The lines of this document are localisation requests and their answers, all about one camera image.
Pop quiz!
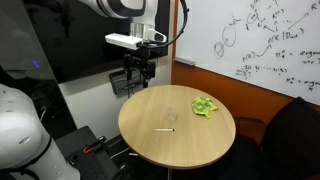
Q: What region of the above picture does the white pen with blue cap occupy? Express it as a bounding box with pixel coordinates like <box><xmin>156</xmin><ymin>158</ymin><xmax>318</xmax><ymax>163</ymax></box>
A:
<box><xmin>154</xmin><ymin>127</ymin><xmax>176</xmax><ymax>133</ymax></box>

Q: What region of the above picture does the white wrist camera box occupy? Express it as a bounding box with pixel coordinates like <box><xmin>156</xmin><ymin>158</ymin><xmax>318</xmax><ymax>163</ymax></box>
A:
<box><xmin>105</xmin><ymin>32</ymin><xmax>144</xmax><ymax>51</ymax></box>

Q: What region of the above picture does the black clamp with orange handle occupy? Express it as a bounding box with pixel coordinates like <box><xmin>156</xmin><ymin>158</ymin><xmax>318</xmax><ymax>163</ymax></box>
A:
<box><xmin>82</xmin><ymin>135</ymin><xmax>108</xmax><ymax>155</ymax></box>

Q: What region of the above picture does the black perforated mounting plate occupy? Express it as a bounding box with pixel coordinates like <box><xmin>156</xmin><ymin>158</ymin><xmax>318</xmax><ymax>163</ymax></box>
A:
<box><xmin>54</xmin><ymin>125</ymin><xmax>132</xmax><ymax>180</ymax></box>

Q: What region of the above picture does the clear plastic measuring mug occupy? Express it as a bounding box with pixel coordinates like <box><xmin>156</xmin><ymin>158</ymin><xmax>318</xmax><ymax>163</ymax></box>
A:
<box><xmin>165</xmin><ymin>106</ymin><xmax>180</xmax><ymax>123</ymax></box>

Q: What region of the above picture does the whiteboard with handwriting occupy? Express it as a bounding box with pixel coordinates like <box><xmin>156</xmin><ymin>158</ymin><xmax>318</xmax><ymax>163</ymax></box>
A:
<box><xmin>173</xmin><ymin>0</ymin><xmax>320</xmax><ymax>107</ymax></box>

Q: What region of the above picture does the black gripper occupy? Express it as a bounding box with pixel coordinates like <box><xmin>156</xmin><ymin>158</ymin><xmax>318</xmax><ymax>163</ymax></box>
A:
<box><xmin>123</xmin><ymin>53</ymin><xmax>157</xmax><ymax>89</ymax></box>

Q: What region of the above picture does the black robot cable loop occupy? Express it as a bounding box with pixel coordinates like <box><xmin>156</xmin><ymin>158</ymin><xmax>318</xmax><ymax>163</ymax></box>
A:
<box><xmin>142</xmin><ymin>0</ymin><xmax>190</xmax><ymax>48</ymax></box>

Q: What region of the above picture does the black office chair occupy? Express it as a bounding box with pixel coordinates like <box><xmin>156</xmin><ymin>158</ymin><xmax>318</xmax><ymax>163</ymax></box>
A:
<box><xmin>229</xmin><ymin>96</ymin><xmax>320</xmax><ymax>180</ymax></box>

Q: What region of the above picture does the black wall screen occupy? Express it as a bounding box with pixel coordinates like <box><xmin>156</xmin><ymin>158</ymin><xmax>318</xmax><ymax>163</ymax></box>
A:
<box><xmin>22</xmin><ymin>0</ymin><xmax>171</xmax><ymax>85</ymax></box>

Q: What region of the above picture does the white floor cable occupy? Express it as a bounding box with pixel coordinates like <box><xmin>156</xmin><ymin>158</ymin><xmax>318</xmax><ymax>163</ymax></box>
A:
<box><xmin>109</xmin><ymin>146</ymin><xmax>140</xmax><ymax>160</ymax></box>

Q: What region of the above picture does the grey whiteboard marker tray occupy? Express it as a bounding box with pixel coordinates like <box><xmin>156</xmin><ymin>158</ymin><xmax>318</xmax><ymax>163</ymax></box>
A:
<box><xmin>174</xmin><ymin>56</ymin><xmax>196</xmax><ymax>66</ymax></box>

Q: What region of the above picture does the black wire wall basket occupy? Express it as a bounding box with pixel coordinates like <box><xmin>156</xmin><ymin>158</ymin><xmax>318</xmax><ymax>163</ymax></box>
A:
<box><xmin>109</xmin><ymin>67</ymin><xmax>145</xmax><ymax>96</ymax></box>

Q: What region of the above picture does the crumpled green cloth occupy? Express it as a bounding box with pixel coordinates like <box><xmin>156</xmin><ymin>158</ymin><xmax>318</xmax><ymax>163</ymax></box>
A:
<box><xmin>190</xmin><ymin>96</ymin><xmax>219</xmax><ymax>119</ymax></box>

